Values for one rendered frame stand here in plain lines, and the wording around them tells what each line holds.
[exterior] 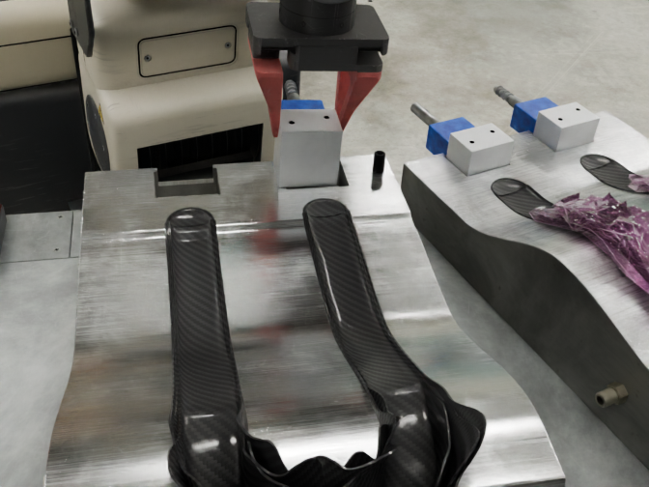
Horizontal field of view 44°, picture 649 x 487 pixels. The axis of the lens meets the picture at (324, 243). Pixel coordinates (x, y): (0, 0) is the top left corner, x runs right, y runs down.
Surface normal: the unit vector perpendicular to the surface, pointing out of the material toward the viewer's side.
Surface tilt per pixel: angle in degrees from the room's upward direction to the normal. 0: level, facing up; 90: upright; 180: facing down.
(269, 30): 2
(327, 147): 90
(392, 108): 0
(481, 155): 90
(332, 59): 90
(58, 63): 90
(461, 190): 0
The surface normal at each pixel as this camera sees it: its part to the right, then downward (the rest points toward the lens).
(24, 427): 0.05, -0.77
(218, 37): 0.43, 0.69
